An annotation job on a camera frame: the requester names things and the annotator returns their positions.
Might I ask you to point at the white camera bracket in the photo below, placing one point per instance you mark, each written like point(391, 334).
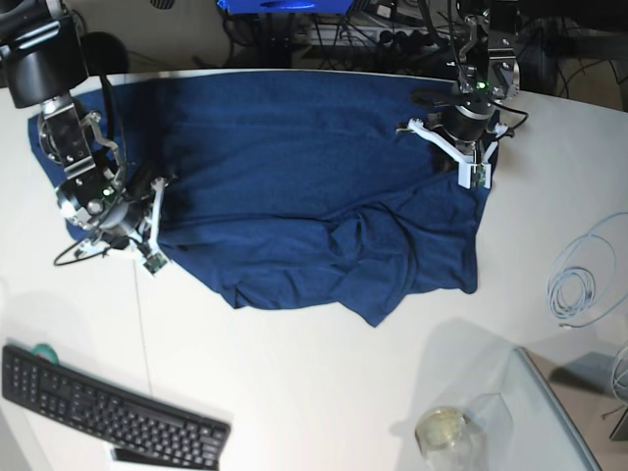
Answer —
point(131, 231)
point(456, 152)

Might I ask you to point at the blue box with hole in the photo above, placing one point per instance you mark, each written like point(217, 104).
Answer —
point(239, 7)

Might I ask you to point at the dark blue t-shirt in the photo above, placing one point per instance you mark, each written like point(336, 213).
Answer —
point(291, 189)

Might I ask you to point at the black round stool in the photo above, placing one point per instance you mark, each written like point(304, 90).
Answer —
point(104, 54)

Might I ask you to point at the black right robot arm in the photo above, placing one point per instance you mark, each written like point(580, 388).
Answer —
point(42, 61)

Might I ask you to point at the black computer keyboard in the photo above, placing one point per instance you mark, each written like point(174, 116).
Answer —
point(152, 431)

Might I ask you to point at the green tape roll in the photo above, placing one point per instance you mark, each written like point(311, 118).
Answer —
point(45, 352)

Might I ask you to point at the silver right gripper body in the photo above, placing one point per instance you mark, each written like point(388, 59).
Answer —
point(95, 166)

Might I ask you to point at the clear glass jar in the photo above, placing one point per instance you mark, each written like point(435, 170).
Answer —
point(476, 436)

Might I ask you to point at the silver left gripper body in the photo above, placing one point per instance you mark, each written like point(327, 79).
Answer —
point(482, 41)

